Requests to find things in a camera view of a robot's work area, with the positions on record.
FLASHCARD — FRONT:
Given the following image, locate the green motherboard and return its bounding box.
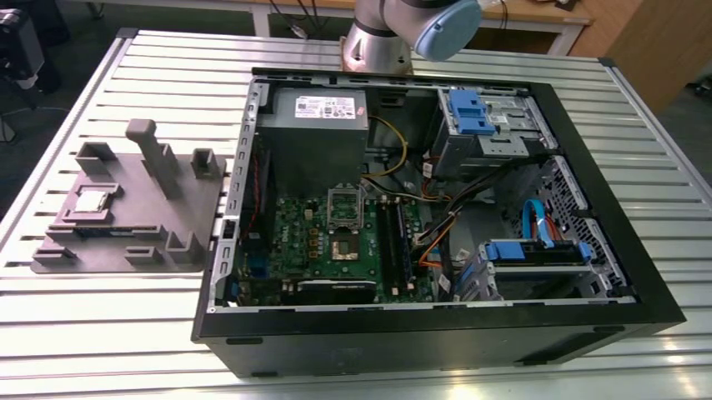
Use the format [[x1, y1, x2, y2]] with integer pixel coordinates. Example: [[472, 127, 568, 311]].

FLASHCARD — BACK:
[[230, 182, 441, 305]]

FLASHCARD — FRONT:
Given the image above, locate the grey power supply unit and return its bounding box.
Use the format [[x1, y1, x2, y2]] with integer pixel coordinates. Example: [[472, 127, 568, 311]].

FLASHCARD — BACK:
[[258, 87, 371, 188]]

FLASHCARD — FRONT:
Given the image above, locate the wooden desk white frame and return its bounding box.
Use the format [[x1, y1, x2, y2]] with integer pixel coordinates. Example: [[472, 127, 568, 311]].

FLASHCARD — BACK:
[[477, 0, 594, 55]]

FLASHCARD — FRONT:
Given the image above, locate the CPU socket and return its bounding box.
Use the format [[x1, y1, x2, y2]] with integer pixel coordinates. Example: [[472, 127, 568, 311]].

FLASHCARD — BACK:
[[326, 231, 367, 264]]

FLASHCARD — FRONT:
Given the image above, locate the black graphics card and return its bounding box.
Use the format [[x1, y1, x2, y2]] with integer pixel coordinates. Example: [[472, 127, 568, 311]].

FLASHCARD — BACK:
[[281, 277, 377, 305]]

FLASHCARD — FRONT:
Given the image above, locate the brown wooden cabinet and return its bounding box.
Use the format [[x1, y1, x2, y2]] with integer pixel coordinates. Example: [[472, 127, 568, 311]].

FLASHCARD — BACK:
[[572, 0, 712, 113]]

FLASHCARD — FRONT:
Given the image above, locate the black open PC case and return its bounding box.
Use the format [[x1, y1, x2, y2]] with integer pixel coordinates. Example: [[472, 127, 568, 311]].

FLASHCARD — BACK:
[[190, 66, 689, 379]]

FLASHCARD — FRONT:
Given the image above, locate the blue flat wire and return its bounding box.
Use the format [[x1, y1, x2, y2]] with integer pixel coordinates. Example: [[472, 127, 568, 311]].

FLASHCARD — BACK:
[[522, 199, 557, 249]]

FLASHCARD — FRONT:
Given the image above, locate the grey parts rack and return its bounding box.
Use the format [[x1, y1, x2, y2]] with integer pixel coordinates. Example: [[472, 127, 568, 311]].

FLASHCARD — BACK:
[[29, 118, 232, 275]]

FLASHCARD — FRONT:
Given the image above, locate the metal drive cage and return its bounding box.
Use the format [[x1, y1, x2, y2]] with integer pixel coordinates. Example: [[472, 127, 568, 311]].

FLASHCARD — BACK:
[[433, 87, 561, 180]]

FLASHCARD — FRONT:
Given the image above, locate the orange wire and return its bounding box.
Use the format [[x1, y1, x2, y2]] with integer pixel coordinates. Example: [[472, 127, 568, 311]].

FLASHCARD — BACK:
[[415, 220, 462, 268]]

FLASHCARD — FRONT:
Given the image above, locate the yellow wire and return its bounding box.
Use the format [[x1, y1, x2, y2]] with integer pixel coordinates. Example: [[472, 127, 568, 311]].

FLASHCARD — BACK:
[[363, 116, 410, 178]]

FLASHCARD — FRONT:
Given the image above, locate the silver-topped CPU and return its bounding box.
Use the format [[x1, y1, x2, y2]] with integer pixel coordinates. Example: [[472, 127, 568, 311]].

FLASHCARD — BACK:
[[75, 189, 110, 212]]

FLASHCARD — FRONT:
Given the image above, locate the RAM stick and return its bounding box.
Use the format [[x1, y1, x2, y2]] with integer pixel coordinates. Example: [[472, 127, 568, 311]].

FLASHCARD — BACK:
[[75, 224, 140, 241]]

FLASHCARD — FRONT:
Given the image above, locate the black RAM slot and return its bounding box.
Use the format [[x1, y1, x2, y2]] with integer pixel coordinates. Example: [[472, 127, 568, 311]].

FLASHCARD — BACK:
[[391, 198, 417, 293], [375, 198, 402, 295]]

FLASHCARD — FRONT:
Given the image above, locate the metal disk bay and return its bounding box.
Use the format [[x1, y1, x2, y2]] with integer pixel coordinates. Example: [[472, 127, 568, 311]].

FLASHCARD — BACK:
[[453, 239, 639, 303]]

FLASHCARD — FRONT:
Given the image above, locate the black wire bundle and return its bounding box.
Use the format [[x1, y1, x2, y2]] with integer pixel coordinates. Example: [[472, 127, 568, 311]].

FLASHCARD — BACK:
[[422, 156, 549, 243]]

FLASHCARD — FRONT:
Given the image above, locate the blue drive latch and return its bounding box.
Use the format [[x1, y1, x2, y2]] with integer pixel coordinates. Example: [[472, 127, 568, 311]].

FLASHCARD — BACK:
[[448, 89, 496, 137]]

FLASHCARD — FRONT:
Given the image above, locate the hard disk in blue carrier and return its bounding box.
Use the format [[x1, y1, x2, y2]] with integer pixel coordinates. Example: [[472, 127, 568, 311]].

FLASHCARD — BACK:
[[481, 239, 594, 268]]

